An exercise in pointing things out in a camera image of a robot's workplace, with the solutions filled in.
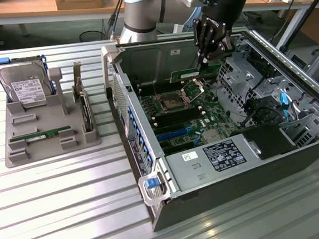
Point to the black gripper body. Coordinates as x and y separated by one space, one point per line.
228 7

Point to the green RAM stick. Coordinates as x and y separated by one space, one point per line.
186 74
49 132

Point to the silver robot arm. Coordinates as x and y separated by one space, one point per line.
139 12

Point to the perforated metal drive cage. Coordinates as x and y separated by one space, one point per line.
234 76

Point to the metal socket cover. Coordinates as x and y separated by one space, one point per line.
193 90

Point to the green motherboard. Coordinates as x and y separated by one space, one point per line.
214 112

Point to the thin socket locking lever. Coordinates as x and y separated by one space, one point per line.
155 89

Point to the CPU socket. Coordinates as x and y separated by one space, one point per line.
172 103

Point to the black tripod pole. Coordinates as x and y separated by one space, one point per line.
306 13

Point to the blue expansion slot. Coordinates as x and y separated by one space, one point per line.
174 134

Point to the black plastic shroud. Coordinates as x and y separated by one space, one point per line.
264 141

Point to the silver disk bay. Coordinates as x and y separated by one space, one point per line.
303 135

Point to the grey power supply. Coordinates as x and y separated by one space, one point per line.
186 175

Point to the black graphics card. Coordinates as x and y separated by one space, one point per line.
86 114

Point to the open black PC case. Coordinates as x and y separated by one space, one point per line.
238 191

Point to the blue case latch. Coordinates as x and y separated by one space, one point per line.
150 183

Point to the grey plastic parts rack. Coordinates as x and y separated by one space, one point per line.
67 156

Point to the hard disk in blue caddy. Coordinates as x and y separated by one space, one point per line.
28 89

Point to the wooden desk with box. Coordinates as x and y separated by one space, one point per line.
13 9

